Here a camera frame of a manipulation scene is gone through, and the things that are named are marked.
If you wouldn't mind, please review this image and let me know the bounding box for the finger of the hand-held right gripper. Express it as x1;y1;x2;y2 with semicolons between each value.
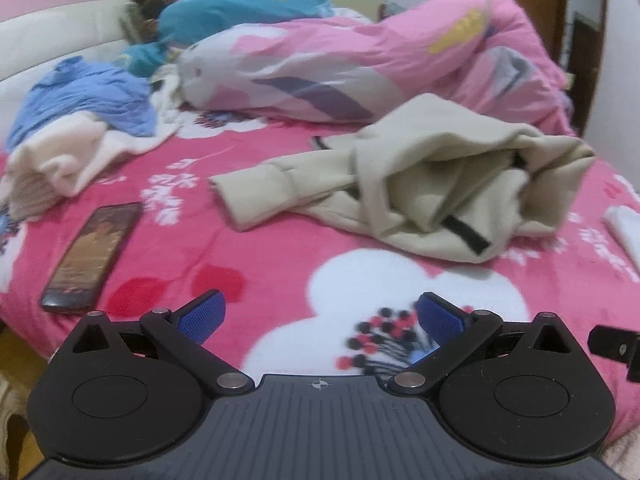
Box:
590;327;640;386

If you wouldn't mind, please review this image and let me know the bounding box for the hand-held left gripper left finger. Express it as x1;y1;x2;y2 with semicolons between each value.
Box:
72;289;252;393

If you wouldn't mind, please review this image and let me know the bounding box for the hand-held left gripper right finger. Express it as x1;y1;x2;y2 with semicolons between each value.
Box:
389;291;568;395

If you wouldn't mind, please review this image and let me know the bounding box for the beige zip hoodie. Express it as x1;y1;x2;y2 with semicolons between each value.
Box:
207;92;598;264

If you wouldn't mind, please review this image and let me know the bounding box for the pink floral bed sheet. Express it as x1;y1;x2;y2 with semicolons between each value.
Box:
0;105;640;446

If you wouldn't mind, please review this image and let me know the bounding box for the white folded garment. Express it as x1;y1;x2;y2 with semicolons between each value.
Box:
602;205;640;281

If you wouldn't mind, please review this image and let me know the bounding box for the black smartphone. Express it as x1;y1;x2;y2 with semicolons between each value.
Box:
39;201;145;315

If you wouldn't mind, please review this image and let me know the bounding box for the cream fleece garment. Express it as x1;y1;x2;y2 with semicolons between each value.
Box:
0;67;183;221

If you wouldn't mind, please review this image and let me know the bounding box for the blue crumpled garment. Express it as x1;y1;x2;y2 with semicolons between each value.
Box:
5;56;158;153

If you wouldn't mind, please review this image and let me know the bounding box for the pink printed duvet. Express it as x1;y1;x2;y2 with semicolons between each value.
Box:
175;0;576;136

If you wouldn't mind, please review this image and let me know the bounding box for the teal printed blanket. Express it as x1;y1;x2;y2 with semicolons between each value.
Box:
122;0;333;78

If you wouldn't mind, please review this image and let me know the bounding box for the pink and white padded headboard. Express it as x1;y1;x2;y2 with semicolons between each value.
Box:
0;0;201;106

